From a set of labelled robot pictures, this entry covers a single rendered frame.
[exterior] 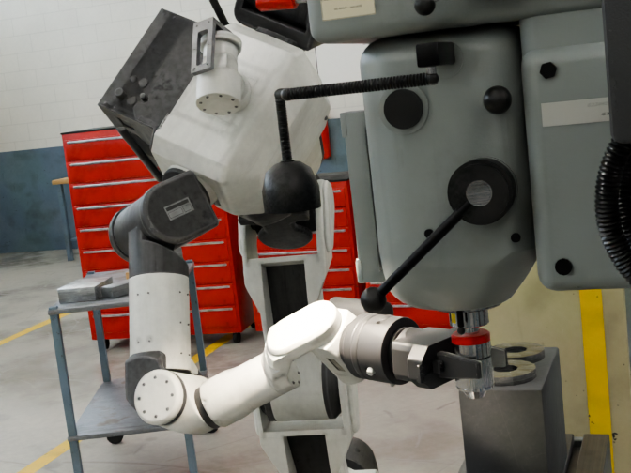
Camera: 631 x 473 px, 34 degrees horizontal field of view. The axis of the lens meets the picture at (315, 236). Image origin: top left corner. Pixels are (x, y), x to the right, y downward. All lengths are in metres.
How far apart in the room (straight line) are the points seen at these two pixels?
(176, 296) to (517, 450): 0.54
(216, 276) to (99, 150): 1.10
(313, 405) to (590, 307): 1.25
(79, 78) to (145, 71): 10.29
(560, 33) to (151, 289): 0.73
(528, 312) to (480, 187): 1.96
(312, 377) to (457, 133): 0.91
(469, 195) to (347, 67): 9.59
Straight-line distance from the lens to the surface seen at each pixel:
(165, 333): 1.51
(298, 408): 1.97
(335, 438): 2.00
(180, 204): 1.55
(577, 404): 3.10
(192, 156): 1.58
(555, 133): 1.09
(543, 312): 3.03
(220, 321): 6.57
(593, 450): 1.78
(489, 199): 1.09
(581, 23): 1.09
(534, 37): 1.10
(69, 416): 4.25
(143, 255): 1.54
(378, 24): 1.12
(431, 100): 1.13
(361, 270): 1.26
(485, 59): 1.12
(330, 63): 10.72
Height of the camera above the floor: 1.59
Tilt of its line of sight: 8 degrees down
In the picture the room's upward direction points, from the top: 7 degrees counter-clockwise
